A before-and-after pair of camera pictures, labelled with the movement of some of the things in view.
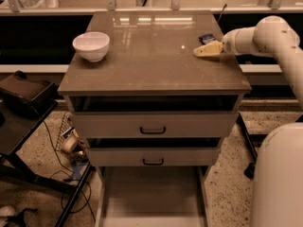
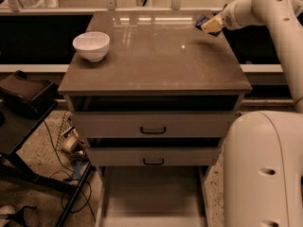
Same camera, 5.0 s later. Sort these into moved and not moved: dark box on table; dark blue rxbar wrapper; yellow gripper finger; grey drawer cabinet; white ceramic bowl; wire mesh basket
Moved: dark blue rxbar wrapper; yellow gripper finger
Not moved: wire mesh basket; grey drawer cabinet; dark box on table; white ceramic bowl
